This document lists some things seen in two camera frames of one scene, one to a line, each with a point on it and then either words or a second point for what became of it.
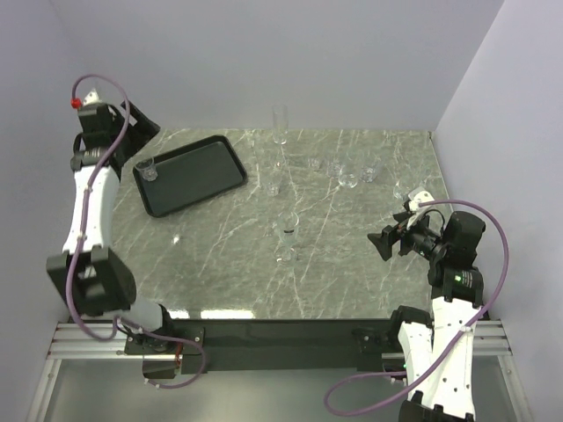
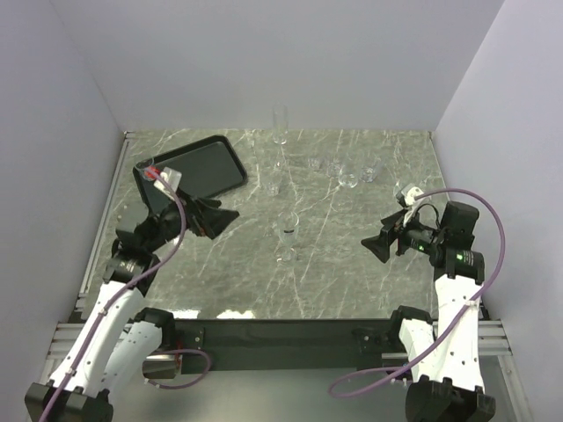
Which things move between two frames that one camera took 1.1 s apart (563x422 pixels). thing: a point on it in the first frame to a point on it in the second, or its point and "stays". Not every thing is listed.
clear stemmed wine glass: (288, 223) stays
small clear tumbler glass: (148, 169) stays
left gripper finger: (140, 122) to (210, 202)
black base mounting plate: (276, 345) stays
